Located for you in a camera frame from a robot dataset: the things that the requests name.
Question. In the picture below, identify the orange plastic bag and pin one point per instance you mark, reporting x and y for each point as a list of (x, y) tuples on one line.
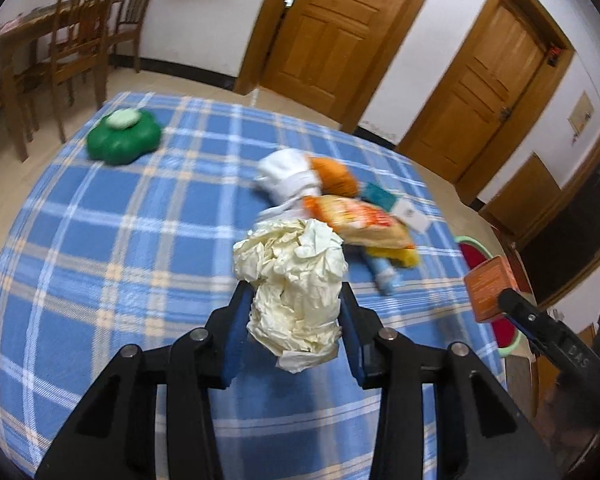
[(335, 175)]

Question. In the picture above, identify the black door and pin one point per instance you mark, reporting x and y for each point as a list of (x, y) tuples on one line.
[(580, 220)]

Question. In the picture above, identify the blue plaid tablecloth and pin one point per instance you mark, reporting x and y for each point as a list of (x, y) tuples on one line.
[(130, 260)]

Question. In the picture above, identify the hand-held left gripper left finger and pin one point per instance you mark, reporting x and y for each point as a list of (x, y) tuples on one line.
[(235, 340)]

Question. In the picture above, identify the teal card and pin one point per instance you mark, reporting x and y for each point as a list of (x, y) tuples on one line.
[(380, 195)]

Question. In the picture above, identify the orange cardboard box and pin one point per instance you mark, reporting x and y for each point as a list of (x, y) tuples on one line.
[(487, 285)]

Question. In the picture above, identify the white crumpled cloth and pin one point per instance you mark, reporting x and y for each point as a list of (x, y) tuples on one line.
[(285, 175)]

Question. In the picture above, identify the grey floor mat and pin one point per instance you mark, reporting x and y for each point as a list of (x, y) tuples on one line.
[(517, 380)]

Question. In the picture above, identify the orange snack packet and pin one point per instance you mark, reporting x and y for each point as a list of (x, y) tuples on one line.
[(360, 220)]

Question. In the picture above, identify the green flower-shaped container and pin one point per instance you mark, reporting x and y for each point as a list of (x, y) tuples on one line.
[(125, 142)]

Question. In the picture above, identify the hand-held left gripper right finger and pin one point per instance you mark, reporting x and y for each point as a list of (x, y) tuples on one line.
[(352, 335)]

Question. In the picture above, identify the white card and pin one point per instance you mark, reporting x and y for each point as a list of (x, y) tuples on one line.
[(411, 215)]

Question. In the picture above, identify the red bin with green rim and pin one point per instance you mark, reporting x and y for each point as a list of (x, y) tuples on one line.
[(507, 332)]

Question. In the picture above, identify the beige wall electrical box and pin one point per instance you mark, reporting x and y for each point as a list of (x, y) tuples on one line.
[(580, 112)]

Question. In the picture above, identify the white soap bar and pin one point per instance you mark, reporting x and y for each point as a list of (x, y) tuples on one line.
[(121, 118)]

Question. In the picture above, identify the cream paper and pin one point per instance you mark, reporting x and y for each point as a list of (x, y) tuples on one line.
[(290, 280)]

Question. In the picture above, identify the yellow wrapper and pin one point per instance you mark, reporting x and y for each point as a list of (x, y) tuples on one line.
[(405, 257)]

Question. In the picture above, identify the light blue tube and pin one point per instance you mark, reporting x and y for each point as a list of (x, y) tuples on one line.
[(385, 275)]

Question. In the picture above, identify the wooden chairs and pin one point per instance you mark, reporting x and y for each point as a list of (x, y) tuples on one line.
[(15, 40)]

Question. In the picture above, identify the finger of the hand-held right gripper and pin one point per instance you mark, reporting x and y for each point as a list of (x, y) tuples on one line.
[(525, 312)]

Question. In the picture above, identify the wooden panel door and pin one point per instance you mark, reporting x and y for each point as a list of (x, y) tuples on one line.
[(340, 35), (490, 85)]

